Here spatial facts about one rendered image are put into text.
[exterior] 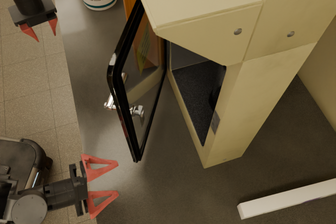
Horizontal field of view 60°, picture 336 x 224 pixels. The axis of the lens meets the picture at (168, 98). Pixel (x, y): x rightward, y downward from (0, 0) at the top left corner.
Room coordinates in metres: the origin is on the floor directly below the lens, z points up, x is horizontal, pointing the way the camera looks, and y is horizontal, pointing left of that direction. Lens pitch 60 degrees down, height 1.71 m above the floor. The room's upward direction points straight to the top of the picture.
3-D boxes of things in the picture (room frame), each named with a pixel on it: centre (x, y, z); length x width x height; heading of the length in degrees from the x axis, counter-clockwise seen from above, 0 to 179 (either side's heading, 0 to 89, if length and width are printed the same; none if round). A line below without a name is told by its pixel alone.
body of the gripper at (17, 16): (0.54, 0.33, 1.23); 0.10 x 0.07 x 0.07; 120
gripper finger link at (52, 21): (0.54, 0.32, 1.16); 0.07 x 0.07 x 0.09; 30
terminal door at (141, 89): (0.37, 0.05, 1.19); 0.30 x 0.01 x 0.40; 166
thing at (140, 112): (0.26, 0.06, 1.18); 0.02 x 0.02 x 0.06; 76
